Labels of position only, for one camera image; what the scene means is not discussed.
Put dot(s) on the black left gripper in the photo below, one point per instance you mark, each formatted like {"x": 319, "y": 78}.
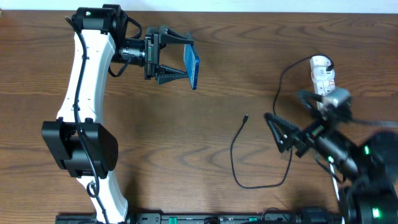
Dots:
{"x": 149, "y": 56}

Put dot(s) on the white USB charger adapter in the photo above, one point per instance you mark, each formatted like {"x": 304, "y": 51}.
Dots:
{"x": 321, "y": 61}

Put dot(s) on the white power strip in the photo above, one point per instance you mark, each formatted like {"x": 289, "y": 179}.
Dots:
{"x": 323, "y": 81}

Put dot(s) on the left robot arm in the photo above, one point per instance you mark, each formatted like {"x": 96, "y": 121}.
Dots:
{"x": 77, "y": 138}

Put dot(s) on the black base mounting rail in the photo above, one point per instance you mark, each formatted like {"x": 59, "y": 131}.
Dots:
{"x": 269, "y": 217}

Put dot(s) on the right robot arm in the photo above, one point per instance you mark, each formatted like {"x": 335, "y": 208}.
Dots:
{"x": 371, "y": 167}

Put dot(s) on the blue screen Galaxy smartphone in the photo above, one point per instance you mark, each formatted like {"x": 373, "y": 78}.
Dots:
{"x": 191, "y": 61}

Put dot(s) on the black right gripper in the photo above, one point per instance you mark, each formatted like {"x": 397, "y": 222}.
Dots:
{"x": 301, "y": 140}

